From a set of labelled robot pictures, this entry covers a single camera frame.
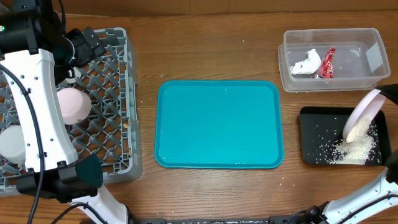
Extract teal plastic serving tray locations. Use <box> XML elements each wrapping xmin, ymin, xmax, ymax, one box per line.
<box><xmin>154</xmin><ymin>80</ymin><xmax>284</xmax><ymax>169</ymax></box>

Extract small white plate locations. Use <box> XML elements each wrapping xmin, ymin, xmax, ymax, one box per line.
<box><xmin>57</xmin><ymin>88</ymin><xmax>91</xmax><ymax>125</ymax></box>

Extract grey metal bowl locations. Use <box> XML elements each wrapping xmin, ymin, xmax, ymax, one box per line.
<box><xmin>1</xmin><ymin>125</ymin><xmax>25</xmax><ymax>164</ymax></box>

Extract white napkin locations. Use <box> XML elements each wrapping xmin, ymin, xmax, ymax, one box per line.
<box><xmin>290</xmin><ymin>49</ymin><xmax>322</xmax><ymax>75</ymax></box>

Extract large white plate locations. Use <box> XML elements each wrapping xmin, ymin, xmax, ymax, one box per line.
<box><xmin>343</xmin><ymin>89</ymin><xmax>386</xmax><ymax>142</ymax></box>

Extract white paper cup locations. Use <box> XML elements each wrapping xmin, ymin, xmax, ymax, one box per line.
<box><xmin>65</xmin><ymin>67</ymin><xmax>82</xmax><ymax>84</ymax></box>

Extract pile of rice grains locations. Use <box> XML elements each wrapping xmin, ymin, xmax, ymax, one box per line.
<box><xmin>313</xmin><ymin>116</ymin><xmax>381</xmax><ymax>165</ymax></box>

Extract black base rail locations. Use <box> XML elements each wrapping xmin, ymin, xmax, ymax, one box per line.
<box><xmin>135</xmin><ymin>215</ymin><xmax>299</xmax><ymax>224</ymax></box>

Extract grey plastic dish rack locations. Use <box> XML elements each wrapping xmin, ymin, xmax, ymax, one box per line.
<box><xmin>2</xmin><ymin>27</ymin><xmax>142</xmax><ymax>184</ymax></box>

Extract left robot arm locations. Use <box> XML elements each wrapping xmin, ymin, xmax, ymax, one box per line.
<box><xmin>1</xmin><ymin>0</ymin><xmax>134</xmax><ymax>223</ymax></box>

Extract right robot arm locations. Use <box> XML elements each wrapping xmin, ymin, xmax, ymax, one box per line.
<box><xmin>286</xmin><ymin>84</ymin><xmax>397</xmax><ymax>224</ymax></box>

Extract clear plastic storage bin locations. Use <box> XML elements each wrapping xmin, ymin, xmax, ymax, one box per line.
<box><xmin>278</xmin><ymin>28</ymin><xmax>391</xmax><ymax>92</ymax></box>

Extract black plastic tray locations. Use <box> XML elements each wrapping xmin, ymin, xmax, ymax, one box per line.
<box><xmin>298</xmin><ymin>106</ymin><xmax>392</xmax><ymax>166</ymax></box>

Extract red snack wrapper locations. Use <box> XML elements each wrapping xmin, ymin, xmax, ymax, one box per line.
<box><xmin>313</xmin><ymin>48</ymin><xmax>336</xmax><ymax>78</ymax></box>

